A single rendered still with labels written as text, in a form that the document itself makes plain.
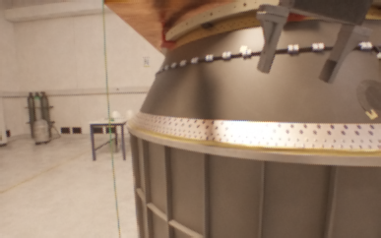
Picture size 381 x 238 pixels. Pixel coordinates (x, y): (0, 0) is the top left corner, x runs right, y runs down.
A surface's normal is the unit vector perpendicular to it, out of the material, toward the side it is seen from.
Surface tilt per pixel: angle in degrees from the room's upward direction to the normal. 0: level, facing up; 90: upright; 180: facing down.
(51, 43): 90
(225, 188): 90
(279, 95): 62
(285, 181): 90
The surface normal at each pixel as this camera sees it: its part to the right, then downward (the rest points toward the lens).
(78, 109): -0.07, 0.11
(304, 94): -0.26, -0.36
